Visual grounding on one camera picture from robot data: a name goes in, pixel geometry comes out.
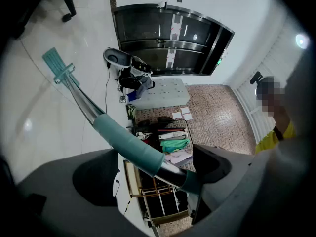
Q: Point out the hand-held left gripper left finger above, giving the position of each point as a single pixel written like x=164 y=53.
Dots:
x=56 y=194

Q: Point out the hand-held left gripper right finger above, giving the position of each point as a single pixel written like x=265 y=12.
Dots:
x=247 y=181

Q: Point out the teal mop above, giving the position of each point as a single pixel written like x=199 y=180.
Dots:
x=128 y=142

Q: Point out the person's yellow shirt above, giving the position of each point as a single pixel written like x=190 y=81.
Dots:
x=269 y=142

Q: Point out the white paper sheet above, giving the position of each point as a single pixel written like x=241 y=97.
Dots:
x=187 y=116
x=176 y=115
x=185 y=110

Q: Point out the person's head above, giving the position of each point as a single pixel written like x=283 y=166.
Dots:
x=270 y=95

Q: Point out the small white power strip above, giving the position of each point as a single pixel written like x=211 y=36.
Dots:
x=123 y=99

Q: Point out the white table with holes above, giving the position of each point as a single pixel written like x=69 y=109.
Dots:
x=168 y=92

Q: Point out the green exit sign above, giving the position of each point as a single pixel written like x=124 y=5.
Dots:
x=218 y=62

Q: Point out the grey cloth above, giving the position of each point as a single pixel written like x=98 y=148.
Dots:
x=145 y=87

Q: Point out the white rounded machine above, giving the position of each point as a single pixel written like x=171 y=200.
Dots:
x=114 y=57

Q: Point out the round ceiling light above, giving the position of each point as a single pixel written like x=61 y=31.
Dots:
x=301 y=41

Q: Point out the dark glass double door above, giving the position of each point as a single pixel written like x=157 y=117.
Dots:
x=148 y=26

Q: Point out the wooden shelf frame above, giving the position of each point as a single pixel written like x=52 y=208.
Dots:
x=133 y=179

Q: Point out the black head-mounted camera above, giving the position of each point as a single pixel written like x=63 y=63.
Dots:
x=256 y=77

